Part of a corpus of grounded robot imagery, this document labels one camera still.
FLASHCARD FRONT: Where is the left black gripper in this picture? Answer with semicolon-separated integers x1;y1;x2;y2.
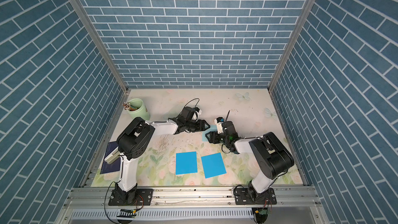
184;120;210;132

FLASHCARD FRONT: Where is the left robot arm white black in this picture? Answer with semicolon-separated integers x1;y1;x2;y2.
112;106;210;205

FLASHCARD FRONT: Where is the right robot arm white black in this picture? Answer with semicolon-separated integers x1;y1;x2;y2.
205;118;294;204

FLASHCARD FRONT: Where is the blue paper sheet right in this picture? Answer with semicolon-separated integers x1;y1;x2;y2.
201;153;227;178

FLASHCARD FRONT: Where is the blue paper sheet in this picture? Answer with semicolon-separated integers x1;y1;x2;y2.
201;153;227;178
175;151;198;175

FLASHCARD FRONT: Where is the blue paper sheet left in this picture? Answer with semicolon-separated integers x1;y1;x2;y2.
175;151;198;175

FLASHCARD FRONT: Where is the green pencil cup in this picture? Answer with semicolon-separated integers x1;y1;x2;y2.
126;98;150;121

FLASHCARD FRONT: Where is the white stapler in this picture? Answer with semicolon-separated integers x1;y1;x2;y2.
104;148;120;164

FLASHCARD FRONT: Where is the dark blue notebook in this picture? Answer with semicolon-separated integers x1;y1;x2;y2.
100;142;121;174

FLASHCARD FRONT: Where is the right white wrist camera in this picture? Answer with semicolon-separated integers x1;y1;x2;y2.
215;117;224;134

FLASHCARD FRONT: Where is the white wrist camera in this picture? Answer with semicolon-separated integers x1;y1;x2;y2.
215;117;224;134
195;108;202;120

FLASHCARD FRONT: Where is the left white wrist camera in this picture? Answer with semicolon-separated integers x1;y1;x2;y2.
195;108;202;120

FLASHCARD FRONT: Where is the left camera black cable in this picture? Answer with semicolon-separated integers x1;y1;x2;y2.
182;97;200;110

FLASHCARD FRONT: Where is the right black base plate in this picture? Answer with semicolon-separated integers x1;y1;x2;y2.
233;185;277;206

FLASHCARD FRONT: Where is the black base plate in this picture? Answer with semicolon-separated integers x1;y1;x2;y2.
108;188;154;207
233;185;277;206

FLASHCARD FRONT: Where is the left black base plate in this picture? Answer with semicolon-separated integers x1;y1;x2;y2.
108;188;154;207

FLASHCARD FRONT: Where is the aluminium mounting rail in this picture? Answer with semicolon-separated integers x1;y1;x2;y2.
64;185;321;209

